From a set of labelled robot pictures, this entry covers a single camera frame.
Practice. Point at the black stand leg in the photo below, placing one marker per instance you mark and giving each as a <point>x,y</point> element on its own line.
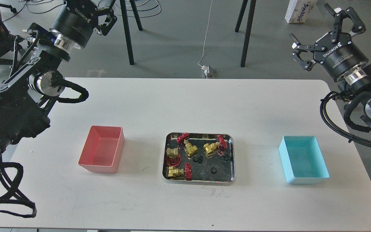
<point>126,26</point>
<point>252,7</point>

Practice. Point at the black stand leg right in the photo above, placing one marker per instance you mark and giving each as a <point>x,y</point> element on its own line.
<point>252,7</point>

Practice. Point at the brass valve red handle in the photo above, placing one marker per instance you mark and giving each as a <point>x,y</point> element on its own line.
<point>173,157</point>
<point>218,146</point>
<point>189,148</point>
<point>176,173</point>

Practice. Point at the pink plastic box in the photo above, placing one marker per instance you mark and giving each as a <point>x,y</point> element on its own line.
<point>103,149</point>

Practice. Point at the white cardboard box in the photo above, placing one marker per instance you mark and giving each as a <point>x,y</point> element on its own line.
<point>298,10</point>

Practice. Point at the shiny metal tray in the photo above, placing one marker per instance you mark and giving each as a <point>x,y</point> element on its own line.
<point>226,172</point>

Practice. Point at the small black gear centre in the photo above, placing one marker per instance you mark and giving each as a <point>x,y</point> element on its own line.
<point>198,159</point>

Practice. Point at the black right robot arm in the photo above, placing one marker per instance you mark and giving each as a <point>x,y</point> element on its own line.
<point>355,89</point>

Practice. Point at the brass valve red handle bottom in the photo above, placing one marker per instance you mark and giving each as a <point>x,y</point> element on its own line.
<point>176,173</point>

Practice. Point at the small black gear right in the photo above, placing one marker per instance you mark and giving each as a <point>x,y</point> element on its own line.
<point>226,157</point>

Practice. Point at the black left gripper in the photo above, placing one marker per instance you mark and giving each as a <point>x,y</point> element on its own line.
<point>76,22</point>

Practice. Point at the light blue plastic box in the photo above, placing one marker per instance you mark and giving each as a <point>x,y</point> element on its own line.
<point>302,160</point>

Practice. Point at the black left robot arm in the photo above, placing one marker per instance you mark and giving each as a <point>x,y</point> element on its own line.
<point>33,87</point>

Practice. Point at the floor power socket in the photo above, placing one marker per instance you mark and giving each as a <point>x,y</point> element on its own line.
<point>208,71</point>

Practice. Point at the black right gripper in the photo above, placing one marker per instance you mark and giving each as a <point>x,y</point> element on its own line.
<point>340,56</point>

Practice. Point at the black stand leg left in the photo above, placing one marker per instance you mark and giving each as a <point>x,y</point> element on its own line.
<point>126,26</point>

